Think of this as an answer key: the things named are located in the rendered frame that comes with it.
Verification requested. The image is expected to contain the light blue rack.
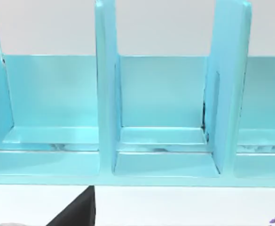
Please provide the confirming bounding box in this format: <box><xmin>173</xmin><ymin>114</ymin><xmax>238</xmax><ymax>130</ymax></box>
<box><xmin>0</xmin><ymin>0</ymin><xmax>275</xmax><ymax>186</ymax></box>

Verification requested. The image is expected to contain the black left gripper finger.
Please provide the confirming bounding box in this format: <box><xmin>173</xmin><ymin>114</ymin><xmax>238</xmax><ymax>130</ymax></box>
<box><xmin>45</xmin><ymin>185</ymin><xmax>96</xmax><ymax>226</ymax></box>

